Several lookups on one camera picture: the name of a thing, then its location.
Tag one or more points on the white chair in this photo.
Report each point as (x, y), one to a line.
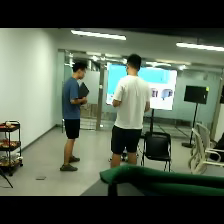
(199, 146)

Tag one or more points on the black shelf cart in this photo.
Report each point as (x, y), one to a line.
(10, 145)

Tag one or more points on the large display screen on stand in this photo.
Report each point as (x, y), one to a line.
(163, 90)

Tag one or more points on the person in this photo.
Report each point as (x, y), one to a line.
(131, 100)
(70, 100)

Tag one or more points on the black folder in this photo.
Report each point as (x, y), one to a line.
(83, 90)

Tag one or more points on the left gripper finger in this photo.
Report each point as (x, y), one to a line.
(112, 190)

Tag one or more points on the ceiling lamp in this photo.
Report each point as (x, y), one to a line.
(98, 34)
(200, 46)

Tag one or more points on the black chair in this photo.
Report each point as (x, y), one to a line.
(157, 146)

